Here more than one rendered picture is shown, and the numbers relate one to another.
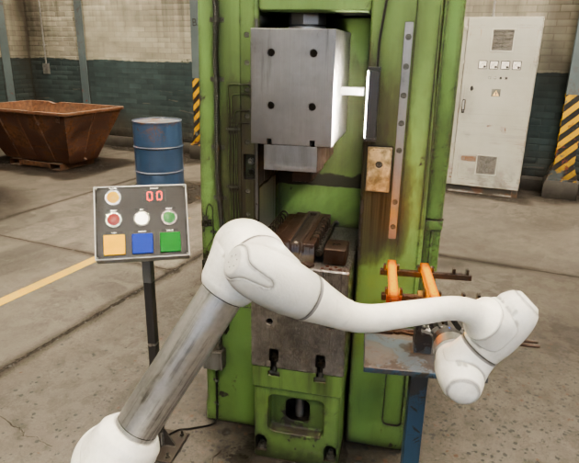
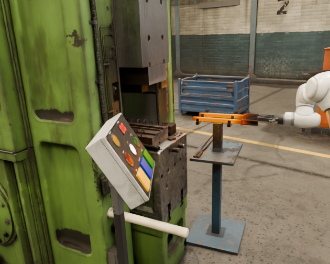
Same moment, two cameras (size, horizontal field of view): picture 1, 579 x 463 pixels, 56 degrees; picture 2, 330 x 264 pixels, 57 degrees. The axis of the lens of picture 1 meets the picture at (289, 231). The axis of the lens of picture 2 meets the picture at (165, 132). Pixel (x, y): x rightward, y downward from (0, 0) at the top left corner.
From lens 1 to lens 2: 2.22 m
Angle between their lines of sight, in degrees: 71
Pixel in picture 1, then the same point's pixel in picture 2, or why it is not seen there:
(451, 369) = (315, 116)
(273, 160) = (152, 77)
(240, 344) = not seen: hidden behind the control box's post
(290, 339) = (173, 189)
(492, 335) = not seen: hidden behind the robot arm
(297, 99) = (157, 32)
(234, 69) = (102, 13)
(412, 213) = (170, 95)
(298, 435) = (177, 248)
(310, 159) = (163, 72)
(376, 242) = (164, 118)
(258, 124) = (145, 53)
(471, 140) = not seen: outside the picture
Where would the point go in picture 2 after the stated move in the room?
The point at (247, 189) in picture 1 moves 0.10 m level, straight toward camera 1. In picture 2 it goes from (116, 110) to (134, 110)
